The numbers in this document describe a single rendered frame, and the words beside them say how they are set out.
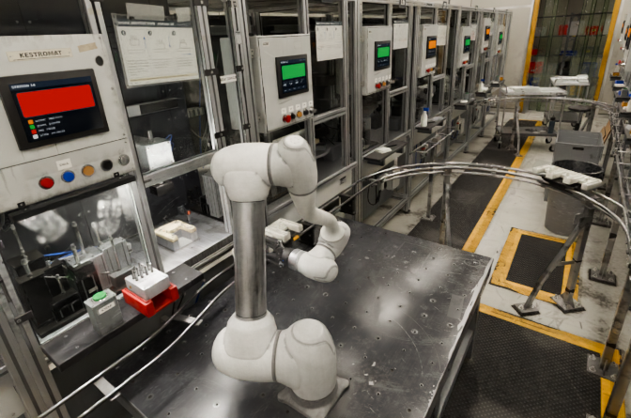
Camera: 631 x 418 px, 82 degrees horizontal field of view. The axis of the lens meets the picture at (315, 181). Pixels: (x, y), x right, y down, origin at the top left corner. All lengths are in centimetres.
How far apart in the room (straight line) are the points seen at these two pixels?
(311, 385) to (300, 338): 15
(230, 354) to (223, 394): 22
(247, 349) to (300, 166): 58
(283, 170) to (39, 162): 72
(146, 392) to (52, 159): 84
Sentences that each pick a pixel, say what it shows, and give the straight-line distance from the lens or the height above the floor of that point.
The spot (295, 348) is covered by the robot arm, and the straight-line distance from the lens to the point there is 120.
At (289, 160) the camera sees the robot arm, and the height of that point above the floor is 146.
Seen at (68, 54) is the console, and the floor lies 178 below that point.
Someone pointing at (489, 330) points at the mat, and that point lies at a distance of 272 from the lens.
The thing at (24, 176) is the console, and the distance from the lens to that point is 135.
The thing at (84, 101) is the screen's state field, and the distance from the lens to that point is 135.
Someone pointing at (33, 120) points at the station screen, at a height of 161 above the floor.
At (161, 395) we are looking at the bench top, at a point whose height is 68.
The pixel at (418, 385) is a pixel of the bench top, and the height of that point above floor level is 68.
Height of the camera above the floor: 179
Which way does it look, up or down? 22 degrees down
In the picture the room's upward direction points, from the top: 3 degrees counter-clockwise
